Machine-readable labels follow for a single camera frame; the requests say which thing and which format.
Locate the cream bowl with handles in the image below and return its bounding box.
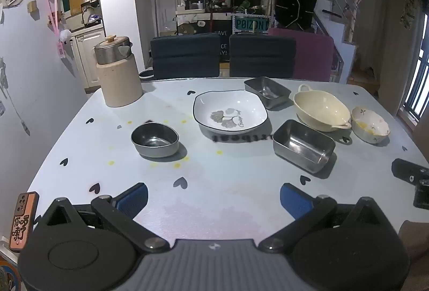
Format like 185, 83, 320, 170
293, 84, 352, 132

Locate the teal plate sign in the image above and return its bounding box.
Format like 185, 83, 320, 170
234, 17, 270, 34

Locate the round steel bowl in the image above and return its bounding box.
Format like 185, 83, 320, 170
131, 122, 180, 158

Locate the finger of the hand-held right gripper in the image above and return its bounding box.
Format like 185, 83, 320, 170
391, 158, 429, 184
413, 179, 429, 210

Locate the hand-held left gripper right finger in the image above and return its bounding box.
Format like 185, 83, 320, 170
258, 183, 400, 253

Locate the dark padded chair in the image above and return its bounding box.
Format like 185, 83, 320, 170
229, 34, 297, 79
150, 33, 221, 81

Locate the pink strap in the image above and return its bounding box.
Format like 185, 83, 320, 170
43, 0, 68, 58

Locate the purple chair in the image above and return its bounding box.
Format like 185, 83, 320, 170
268, 27, 336, 82

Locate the barred window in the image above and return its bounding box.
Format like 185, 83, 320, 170
401, 51, 429, 122

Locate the black letter board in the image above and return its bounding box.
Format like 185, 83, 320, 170
212, 20, 233, 62

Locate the white leaf-print plate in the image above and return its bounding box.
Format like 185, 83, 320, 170
193, 90, 269, 135

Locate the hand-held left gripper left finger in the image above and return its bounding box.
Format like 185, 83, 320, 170
34, 182, 170, 253

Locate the floral bowl with yellow rim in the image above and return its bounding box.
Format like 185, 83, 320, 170
351, 106, 391, 144

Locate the white kitchen cabinet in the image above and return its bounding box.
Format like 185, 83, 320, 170
71, 30, 106, 89

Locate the steel rectangular container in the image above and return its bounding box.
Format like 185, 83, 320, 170
243, 76, 291, 110
272, 119, 336, 174

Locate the beige kettle with steel top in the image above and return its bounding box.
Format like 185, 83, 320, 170
94, 34, 144, 108

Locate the person's right forearm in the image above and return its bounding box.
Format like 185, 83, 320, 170
398, 220, 429, 265

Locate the cream shelf rack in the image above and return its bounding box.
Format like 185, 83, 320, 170
173, 0, 206, 14

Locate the orange tag with characters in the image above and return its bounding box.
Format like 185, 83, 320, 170
9, 192, 40, 252

